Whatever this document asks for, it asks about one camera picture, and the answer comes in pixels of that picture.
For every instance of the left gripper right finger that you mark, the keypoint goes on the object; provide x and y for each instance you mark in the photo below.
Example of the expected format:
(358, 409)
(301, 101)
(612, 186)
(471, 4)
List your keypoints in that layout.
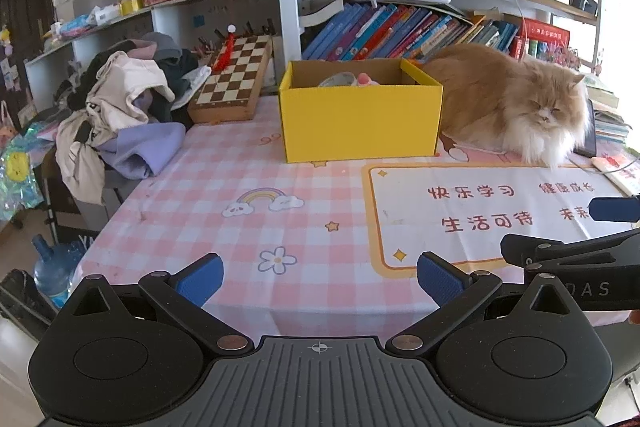
(458, 295)

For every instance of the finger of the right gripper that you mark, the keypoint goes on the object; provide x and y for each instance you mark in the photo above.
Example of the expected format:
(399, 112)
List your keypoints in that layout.
(615, 209)

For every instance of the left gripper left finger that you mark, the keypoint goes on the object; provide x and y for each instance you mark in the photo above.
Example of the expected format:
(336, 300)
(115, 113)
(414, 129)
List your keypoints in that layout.
(178, 300)

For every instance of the clear packing tape roll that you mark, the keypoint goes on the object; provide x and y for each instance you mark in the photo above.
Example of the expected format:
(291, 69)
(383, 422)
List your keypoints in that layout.
(340, 79)

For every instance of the open printed booklet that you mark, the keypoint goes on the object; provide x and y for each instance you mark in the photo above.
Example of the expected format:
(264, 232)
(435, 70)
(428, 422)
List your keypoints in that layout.
(622, 169)

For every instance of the black smartphone leaning upright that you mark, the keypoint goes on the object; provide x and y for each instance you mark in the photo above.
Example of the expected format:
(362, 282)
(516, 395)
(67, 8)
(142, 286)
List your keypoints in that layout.
(588, 149)

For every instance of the stack of books right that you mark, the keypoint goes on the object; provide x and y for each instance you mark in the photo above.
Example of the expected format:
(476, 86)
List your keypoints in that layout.
(609, 123)

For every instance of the blue water jug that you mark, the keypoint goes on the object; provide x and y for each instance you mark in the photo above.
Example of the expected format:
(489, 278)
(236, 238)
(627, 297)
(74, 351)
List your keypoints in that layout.
(55, 268)

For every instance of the orange and white cat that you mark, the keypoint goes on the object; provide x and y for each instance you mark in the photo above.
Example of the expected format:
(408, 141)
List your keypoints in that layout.
(528, 107)

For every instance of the pile of clothes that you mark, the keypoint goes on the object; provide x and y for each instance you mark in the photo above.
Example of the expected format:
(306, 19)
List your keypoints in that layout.
(122, 114)

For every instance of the red dictionary book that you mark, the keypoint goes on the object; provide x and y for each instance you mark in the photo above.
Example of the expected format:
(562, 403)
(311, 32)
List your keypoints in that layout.
(544, 32)

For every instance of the wooden chess board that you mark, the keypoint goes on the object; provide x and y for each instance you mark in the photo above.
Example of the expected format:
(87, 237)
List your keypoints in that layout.
(232, 94)

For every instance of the yellow cardboard box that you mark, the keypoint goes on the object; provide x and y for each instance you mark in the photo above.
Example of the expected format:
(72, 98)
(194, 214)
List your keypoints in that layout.
(399, 117)

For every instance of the row of blue books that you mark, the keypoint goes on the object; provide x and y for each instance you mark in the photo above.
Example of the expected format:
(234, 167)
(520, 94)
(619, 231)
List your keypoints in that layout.
(363, 30)

